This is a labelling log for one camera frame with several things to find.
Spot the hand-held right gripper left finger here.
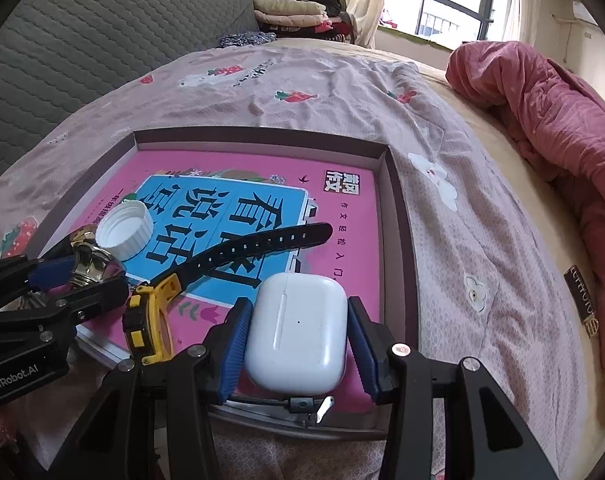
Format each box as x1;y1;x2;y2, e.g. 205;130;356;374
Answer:
45;296;256;480

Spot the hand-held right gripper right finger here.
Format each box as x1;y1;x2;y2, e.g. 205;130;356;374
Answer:
347;296;558;480

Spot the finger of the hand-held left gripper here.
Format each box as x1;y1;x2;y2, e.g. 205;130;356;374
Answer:
27;277;130;324
0;255;76;301

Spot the gold metallic bottle top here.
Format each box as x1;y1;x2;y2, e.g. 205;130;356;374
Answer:
68;227;126;288

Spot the yellow and black digital watch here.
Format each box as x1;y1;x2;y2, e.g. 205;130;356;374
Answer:
122;221;334;367

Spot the white earbuds case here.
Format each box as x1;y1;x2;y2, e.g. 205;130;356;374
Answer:
243;272;349;396

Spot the white plastic bottle cap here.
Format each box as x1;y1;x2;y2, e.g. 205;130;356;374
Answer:
95;201;154;262

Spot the shallow grey cardboard box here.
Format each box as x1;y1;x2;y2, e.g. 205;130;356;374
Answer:
32;127;418;436

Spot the pink workbook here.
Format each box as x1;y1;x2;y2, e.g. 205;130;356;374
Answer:
75;150;383;413

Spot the strawberry printed blanket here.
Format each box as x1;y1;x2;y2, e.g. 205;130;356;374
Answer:
0;45;583;480

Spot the beige bed sheet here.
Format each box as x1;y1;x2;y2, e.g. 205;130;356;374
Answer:
262;35;605;461

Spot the grey quilted headboard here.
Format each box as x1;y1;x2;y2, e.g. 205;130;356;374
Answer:
0;0;260;196

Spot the dark mattress label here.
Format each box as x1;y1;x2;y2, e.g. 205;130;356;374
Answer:
563;265;600;338

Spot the pink quilt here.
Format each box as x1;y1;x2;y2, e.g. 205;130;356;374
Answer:
445;40;605;371

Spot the dark floral cloth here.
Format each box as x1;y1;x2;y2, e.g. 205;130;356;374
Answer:
217;30;278;50

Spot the pile of folded clothes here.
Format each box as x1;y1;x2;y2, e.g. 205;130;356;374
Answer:
252;0;353;43

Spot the cream curtain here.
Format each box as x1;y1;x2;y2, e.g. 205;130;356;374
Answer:
345;0;388;50
502;0;543;46

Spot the white air conditioner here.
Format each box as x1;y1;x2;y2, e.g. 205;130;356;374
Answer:
569;2;600;26

